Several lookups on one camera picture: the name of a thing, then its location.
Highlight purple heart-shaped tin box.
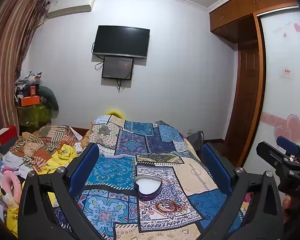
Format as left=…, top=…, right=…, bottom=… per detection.
left=134, top=176, right=163, bottom=201

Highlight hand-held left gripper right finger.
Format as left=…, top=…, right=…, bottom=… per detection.
left=197, top=142, right=283, bottom=240

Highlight small black monitor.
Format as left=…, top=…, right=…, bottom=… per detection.
left=101, top=56, right=135, bottom=80

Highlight orange striped blanket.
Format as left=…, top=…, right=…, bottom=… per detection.
left=10, top=124, right=85, bottom=173

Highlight black wall television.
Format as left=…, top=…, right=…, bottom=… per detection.
left=93, top=25, right=151, bottom=59

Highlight grey bag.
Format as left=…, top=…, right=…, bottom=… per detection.
left=187, top=130, right=205, bottom=151

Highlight yellow cartoon print cloth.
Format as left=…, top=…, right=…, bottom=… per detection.
left=0, top=180, right=19, bottom=238

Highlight red box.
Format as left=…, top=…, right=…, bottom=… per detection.
left=0, top=125, right=18, bottom=153

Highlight wooden overhead cabinet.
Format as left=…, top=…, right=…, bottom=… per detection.
left=209, top=0, right=299, bottom=46

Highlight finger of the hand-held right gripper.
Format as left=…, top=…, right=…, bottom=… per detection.
left=276, top=136, right=300, bottom=156
left=256, top=141, right=291, bottom=175

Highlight brown striped curtain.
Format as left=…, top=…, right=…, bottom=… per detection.
left=0, top=0, right=49, bottom=155

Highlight wooden door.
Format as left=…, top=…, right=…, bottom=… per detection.
left=223, top=39, right=266, bottom=168

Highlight white air conditioner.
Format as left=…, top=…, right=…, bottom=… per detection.
left=47, top=0, right=96, bottom=19

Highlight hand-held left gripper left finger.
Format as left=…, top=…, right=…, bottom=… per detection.
left=17, top=142, right=108, bottom=240

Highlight thin red bracelet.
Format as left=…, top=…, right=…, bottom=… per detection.
left=172, top=203, right=188, bottom=215

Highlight blue patchwork blanket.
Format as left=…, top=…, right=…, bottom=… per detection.
left=51, top=114, right=251, bottom=240

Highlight crumpled patterned bags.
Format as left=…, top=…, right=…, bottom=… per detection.
left=14, top=71, right=43, bottom=91

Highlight flat orange box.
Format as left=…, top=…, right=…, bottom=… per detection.
left=19, top=95, right=41, bottom=107

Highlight pink plush toy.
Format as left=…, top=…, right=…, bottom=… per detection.
left=0, top=167, right=22, bottom=208

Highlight white heart-print sliding door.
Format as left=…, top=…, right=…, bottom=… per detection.
left=259, top=5, right=300, bottom=153

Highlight red beaded bracelet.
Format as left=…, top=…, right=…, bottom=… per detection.
left=155, top=200, right=176, bottom=213

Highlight black monitor cable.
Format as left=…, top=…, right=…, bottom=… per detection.
left=116, top=78, right=126, bottom=93

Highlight yellow round object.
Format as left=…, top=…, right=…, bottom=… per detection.
left=106, top=109, right=125, bottom=118

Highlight green cloth covered stand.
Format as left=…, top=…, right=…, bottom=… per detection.
left=17, top=102, right=53, bottom=131

